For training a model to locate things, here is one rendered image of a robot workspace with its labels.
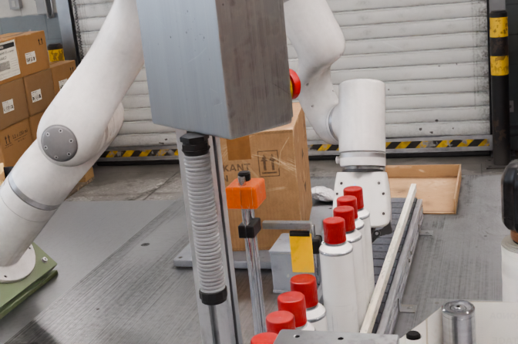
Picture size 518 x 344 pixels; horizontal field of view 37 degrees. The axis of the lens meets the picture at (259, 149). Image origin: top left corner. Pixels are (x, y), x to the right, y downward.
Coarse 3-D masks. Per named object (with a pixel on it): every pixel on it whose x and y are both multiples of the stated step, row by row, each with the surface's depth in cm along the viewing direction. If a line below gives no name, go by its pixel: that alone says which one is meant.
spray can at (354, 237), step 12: (336, 216) 121; (348, 216) 121; (348, 228) 121; (348, 240) 121; (360, 240) 122; (360, 252) 122; (360, 264) 123; (360, 276) 123; (360, 288) 123; (360, 300) 124; (360, 312) 124; (360, 324) 124
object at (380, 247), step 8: (392, 200) 188; (400, 200) 187; (392, 208) 182; (400, 208) 181; (392, 216) 177; (392, 224) 172; (408, 224) 171; (392, 232) 167; (376, 240) 164; (384, 240) 163; (376, 248) 159; (384, 248) 159; (400, 248) 158; (376, 256) 155; (384, 256) 155; (376, 264) 151; (376, 272) 148; (392, 272) 147; (376, 280) 144; (384, 296) 137; (384, 304) 135; (376, 320) 129; (376, 328) 126
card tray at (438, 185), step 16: (400, 176) 221; (416, 176) 219; (432, 176) 218; (448, 176) 217; (400, 192) 208; (416, 192) 206; (432, 192) 205; (448, 192) 204; (432, 208) 193; (448, 208) 192
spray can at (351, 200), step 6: (342, 198) 127; (348, 198) 127; (354, 198) 126; (342, 204) 126; (348, 204) 126; (354, 204) 126; (354, 210) 126; (360, 222) 127; (360, 228) 126; (366, 264) 129; (366, 270) 129; (366, 276) 129; (366, 282) 129; (366, 288) 129; (366, 294) 129; (366, 300) 130
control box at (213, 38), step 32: (160, 0) 91; (192, 0) 86; (224, 0) 83; (256, 0) 86; (160, 32) 93; (192, 32) 87; (224, 32) 84; (256, 32) 87; (160, 64) 94; (192, 64) 89; (224, 64) 85; (256, 64) 87; (288, 64) 91; (160, 96) 96; (192, 96) 90; (224, 96) 85; (256, 96) 88; (288, 96) 91; (192, 128) 92; (224, 128) 87; (256, 128) 88
